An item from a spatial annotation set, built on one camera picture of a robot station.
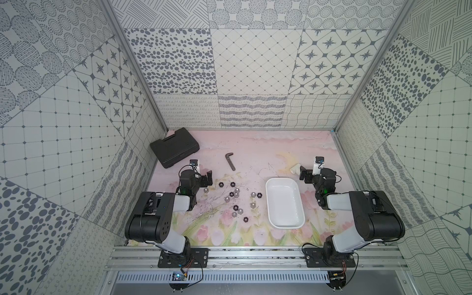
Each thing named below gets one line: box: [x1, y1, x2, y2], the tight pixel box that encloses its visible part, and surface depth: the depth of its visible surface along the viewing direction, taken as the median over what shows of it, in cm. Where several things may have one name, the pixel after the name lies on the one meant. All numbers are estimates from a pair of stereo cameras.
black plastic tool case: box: [149, 127, 201, 169], surface depth 107 cm
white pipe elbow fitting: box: [289, 163, 302, 176], surface depth 102 cm
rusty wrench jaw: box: [224, 152, 236, 171], surface depth 107 cm
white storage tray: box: [265, 177, 306, 230], surface depth 89 cm
